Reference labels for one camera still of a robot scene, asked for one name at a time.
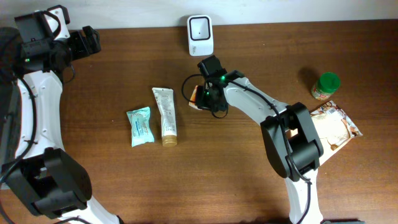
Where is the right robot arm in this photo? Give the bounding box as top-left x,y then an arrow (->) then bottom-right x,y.
195,55 -> 323,223

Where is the small orange white box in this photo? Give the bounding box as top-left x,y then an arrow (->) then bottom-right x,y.
188,85 -> 203,110

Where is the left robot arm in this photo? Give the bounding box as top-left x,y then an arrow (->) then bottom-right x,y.
1,5 -> 121,223

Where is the green round item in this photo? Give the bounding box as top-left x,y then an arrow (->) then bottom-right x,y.
311,72 -> 341,100

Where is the right black cable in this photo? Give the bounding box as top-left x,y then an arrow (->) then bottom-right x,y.
181,73 -> 313,224

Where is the beige brown snack bag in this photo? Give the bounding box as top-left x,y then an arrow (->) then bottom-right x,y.
310,101 -> 363,165

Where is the white cream tube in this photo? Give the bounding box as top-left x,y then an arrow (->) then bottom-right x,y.
152,87 -> 178,147

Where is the white barcode scanner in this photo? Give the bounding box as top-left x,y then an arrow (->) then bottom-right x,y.
187,15 -> 214,57

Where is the grey plastic mesh basket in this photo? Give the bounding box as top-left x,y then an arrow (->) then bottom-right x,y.
1,27 -> 21,176

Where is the teal wipes packet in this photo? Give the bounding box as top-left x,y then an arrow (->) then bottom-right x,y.
126,106 -> 155,147

